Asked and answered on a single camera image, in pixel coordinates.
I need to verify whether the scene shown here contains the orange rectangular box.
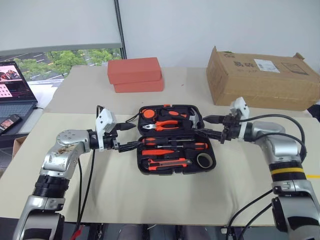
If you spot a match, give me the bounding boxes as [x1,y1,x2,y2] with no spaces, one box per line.
[107,57,162,85]
[113,74,165,94]

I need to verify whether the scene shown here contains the orange handled pliers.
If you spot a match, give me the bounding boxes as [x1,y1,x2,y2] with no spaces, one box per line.
[142,120,181,132]

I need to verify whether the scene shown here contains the silver claw hammer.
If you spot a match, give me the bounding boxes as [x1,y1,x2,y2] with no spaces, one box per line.
[185,107,204,130]

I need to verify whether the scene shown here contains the thin shaft black orange screwdriver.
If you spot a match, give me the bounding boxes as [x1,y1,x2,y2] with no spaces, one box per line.
[157,142,209,151]

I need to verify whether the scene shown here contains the brown cardboard shipping box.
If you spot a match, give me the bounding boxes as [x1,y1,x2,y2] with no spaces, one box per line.
[205,45,320,112]

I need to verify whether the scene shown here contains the orange black utility knife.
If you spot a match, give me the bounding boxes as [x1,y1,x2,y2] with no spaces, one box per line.
[147,157,192,171]

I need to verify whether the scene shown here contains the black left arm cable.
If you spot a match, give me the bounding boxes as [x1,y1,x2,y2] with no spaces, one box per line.
[74,104,105,240]

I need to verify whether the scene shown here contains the grey tape roll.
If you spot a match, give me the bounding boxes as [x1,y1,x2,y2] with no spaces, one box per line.
[195,152,214,169]

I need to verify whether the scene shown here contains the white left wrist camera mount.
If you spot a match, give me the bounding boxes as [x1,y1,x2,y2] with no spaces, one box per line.
[94,107,118,152]

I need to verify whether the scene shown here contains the open laptop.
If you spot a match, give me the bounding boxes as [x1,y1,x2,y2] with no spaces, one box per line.
[0,60,39,121]

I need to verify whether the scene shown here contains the dark object at table edge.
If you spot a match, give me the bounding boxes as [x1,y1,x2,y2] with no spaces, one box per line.
[307,100,320,124]

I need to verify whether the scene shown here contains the black tool case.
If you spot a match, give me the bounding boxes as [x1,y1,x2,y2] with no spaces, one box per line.
[136,104,217,176]

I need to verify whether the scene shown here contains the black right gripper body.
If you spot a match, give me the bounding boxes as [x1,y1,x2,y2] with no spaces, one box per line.
[219,113,242,145]

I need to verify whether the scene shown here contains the thick shaft black orange screwdriver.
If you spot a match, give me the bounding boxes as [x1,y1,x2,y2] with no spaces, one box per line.
[142,136,177,147]

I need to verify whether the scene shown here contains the white side desk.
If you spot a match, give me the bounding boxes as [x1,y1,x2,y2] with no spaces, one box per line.
[0,81,61,136]

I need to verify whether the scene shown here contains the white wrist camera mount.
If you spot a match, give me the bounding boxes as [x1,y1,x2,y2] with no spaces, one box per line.
[94,107,118,152]
[229,96,250,142]

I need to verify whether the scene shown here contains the orange black tape measure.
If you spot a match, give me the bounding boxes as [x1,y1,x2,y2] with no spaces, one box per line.
[124,107,157,124]

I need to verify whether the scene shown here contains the black orange tool handle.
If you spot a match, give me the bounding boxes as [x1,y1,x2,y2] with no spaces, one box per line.
[159,108,189,121]

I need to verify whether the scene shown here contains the red clip under table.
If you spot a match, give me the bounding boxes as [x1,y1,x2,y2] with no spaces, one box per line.
[71,224,85,240]

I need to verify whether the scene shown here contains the grey blind bottom bar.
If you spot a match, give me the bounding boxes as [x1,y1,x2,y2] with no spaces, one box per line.
[0,42,124,59]

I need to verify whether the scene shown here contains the black window post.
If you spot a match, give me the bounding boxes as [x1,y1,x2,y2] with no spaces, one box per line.
[113,0,127,60]

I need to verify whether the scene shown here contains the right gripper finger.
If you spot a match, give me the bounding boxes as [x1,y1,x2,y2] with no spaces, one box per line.
[194,127,224,141]
[202,114,226,124]

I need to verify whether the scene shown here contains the black smartphone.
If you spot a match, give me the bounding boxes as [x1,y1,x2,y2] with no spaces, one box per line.
[0,113,22,134]

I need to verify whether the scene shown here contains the small brown cardboard box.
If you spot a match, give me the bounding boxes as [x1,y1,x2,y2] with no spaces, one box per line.
[11,135,29,161]

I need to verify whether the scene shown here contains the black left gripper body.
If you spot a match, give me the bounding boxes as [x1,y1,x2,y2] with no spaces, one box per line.
[103,131,122,152]

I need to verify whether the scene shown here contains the beige table cover sheet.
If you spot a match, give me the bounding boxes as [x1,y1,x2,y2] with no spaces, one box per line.
[0,112,320,227]
[44,65,314,116]

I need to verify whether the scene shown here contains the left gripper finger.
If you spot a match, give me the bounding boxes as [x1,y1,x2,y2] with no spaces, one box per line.
[115,121,136,131]
[118,139,144,154]

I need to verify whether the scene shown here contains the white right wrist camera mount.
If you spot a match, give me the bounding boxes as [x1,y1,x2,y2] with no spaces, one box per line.
[229,96,250,142]

